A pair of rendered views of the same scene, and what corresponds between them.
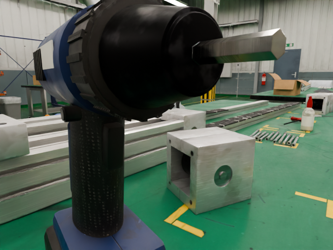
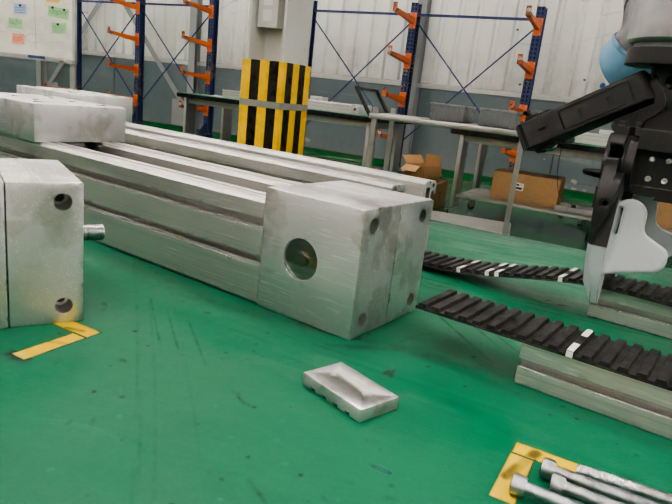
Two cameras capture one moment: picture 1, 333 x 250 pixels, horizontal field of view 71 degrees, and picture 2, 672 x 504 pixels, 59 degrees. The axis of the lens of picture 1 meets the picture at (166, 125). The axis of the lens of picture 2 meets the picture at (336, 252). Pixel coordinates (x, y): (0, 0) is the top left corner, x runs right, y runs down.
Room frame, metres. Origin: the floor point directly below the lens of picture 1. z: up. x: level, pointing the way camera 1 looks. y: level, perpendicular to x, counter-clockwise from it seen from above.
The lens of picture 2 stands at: (0.51, -0.49, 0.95)
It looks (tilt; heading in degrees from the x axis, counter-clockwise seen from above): 15 degrees down; 81
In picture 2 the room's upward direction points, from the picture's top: 6 degrees clockwise
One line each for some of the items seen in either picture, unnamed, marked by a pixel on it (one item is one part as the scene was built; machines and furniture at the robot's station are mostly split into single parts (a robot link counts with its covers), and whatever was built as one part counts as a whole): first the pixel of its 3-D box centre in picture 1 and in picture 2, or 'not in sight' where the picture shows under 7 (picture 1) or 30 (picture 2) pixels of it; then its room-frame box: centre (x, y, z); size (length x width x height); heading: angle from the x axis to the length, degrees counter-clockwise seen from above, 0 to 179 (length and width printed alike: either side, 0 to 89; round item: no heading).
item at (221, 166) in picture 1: (203, 161); (19, 236); (0.35, -0.06, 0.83); 0.11 x 0.10 x 0.10; 26
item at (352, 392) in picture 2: not in sight; (349, 390); (0.58, -0.18, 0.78); 0.05 x 0.03 x 0.01; 124
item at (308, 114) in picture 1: (308, 113); not in sight; (0.79, -0.49, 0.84); 0.04 x 0.04 x 0.12
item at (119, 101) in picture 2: not in sight; (74, 112); (0.21, 0.58, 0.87); 0.16 x 0.11 x 0.07; 137
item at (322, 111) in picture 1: (314, 103); not in sight; (1.19, -0.76, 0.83); 0.11 x 0.10 x 0.10; 48
